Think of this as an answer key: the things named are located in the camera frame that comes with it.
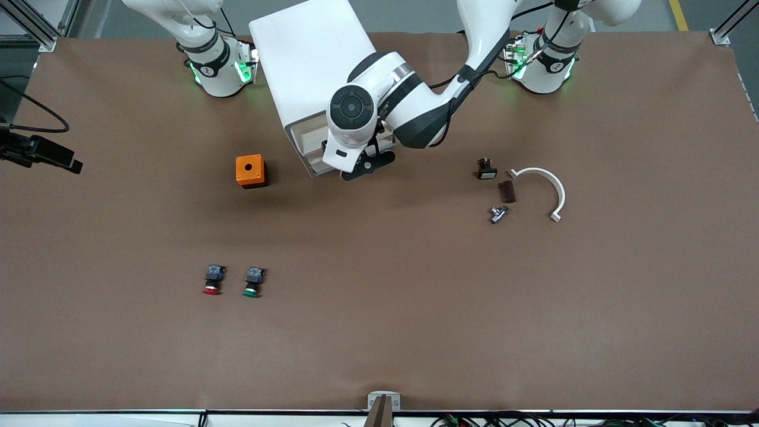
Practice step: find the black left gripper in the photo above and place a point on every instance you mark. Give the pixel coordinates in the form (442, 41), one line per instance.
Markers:
(324, 145)

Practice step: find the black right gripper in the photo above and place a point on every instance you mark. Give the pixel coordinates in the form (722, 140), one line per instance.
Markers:
(25, 150)

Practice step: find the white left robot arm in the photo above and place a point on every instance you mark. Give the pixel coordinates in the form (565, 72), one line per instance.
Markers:
(409, 101)

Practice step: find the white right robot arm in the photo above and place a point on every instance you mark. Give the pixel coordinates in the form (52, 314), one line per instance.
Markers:
(207, 59)

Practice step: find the black rectangular white-faced push button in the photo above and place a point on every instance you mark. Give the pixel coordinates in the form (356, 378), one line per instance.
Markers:
(486, 170)

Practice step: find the white drawer cabinet casing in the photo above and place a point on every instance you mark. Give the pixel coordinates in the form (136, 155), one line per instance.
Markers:
(302, 53)

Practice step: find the green push button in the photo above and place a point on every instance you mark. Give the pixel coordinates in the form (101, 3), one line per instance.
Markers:
(254, 281)

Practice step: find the red push button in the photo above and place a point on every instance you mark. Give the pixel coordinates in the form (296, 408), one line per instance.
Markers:
(212, 280)

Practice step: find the chrome T-shaped fitting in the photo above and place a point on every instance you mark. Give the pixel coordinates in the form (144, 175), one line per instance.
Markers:
(498, 214)

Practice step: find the brown cylinder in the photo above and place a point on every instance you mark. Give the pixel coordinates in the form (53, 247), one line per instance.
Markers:
(507, 191)

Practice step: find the white C-shaped pipe clamp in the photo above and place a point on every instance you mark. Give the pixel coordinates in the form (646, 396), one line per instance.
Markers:
(557, 190)

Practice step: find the orange button enclosure box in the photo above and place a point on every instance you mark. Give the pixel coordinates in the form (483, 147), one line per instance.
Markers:
(249, 169)

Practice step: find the aluminium frame post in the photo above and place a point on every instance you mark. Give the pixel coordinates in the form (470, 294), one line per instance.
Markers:
(35, 24)
(732, 21)

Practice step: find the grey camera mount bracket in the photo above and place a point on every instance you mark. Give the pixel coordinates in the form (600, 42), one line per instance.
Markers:
(383, 406)

